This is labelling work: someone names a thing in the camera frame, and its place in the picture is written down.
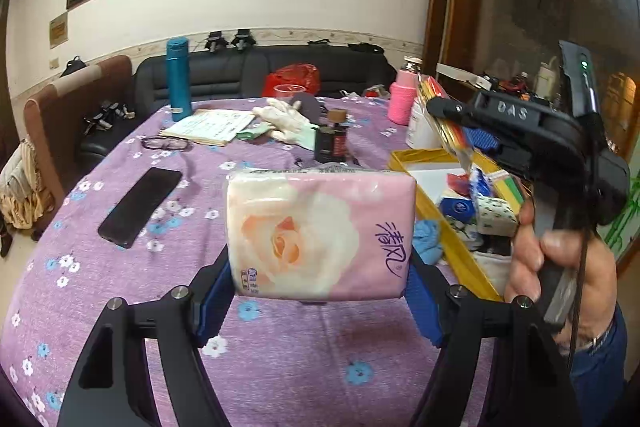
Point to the brown chair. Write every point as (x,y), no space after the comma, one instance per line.
(60,107)

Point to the pink tissue pack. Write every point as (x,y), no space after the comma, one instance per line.
(320,232)

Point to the beige towel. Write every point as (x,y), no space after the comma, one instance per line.
(22,192)

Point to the person's blue jeans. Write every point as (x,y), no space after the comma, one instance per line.
(600,372)

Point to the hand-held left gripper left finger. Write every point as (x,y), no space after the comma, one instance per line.
(212,307)

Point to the white flat box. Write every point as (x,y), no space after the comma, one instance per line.
(465,77)

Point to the dark glass bottle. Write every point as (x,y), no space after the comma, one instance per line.
(330,142)

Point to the small wall plaque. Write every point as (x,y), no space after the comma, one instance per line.
(58,32)

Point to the wall socket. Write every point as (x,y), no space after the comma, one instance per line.
(54,63)

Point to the green yellow cloth stack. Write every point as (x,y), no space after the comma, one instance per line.
(510,187)

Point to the person's right hand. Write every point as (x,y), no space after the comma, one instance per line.
(525,257)

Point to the pile of assorted clutter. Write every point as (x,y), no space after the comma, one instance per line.
(515,87)

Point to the clear plastic bag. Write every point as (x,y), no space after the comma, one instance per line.
(367,92)

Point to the white cloth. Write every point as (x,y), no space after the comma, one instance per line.
(492,274)

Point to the yellow-rimmed white tray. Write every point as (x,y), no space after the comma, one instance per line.
(430,179)

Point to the dark grey cloth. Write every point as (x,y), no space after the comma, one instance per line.
(312,107)

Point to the black metal tool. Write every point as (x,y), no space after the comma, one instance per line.
(102,117)

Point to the white jar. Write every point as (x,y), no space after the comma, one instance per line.
(420,132)

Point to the blue fuzzy cloth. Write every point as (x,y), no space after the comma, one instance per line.
(429,239)

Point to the black sofa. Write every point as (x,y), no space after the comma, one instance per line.
(225,72)

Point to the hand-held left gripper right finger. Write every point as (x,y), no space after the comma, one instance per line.
(425,307)

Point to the small blue white packet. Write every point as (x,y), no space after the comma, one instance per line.
(482,182)

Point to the clear plastic cup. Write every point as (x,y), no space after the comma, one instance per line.
(290,93)

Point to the red yellow plastic packet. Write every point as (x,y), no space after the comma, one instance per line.
(450,134)

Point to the black bag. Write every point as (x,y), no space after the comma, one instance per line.
(75,64)
(366,48)

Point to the paper notebook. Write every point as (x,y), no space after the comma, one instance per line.
(205,127)

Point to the black framed glasses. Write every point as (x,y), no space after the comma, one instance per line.
(165,146)

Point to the white cotton glove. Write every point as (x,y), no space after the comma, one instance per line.
(295,129)
(277,109)

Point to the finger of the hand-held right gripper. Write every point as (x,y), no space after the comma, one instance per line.
(450,108)
(482,140)

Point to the red shopping bag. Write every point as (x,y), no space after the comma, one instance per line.
(295,79)

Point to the pink thermos bottle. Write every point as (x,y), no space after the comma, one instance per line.
(402,104)

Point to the black phone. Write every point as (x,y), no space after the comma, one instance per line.
(140,207)

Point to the bamboo print panel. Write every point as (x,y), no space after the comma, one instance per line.
(625,212)

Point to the blue white tissue pack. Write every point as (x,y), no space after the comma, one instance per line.
(457,207)

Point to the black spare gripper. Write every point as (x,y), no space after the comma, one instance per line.
(216,41)
(243,38)

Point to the teal thermos bottle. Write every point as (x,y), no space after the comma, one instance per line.
(179,82)

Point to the white printed tissue pack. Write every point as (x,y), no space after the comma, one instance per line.
(495,214)

